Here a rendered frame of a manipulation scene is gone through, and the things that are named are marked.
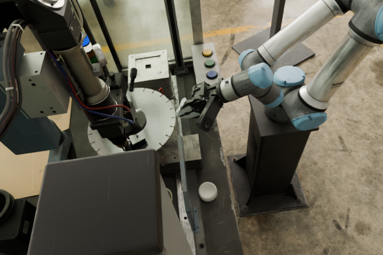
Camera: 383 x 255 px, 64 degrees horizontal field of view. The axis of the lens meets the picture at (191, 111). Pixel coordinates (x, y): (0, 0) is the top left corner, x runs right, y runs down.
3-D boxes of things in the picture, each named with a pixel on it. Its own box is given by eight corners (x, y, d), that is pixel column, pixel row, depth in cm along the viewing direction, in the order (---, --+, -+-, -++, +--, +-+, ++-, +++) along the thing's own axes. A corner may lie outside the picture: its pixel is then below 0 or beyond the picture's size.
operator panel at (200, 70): (193, 68, 155) (190, 45, 144) (214, 65, 155) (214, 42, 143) (200, 111, 139) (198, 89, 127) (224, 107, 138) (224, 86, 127)
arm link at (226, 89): (243, 102, 96) (228, 87, 91) (231, 107, 98) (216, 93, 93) (243, 84, 100) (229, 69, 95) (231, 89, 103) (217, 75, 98)
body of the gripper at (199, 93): (203, 98, 110) (232, 86, 103) (202, 118, 105) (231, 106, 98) (190, 86, 105) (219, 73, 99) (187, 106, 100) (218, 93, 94)
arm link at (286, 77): (291, 81, 131) (297, 57, 121) (306, 104, 123) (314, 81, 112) (265, 88, 130) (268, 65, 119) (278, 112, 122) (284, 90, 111)
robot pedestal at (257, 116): (286, 148, 206) (310, 70, 147) (306, 205, 182) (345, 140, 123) (228, 156, 207) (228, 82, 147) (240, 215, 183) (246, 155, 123)
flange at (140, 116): (110, 122, 114) (109, 118, 112) (134, 105, 118) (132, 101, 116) (128, 139, 109) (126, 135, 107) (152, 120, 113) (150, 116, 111)
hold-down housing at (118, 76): (123, 110, 101) (104, 66, 85) (137, 110, 101) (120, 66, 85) (121, 123, 97) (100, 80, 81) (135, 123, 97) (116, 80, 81)
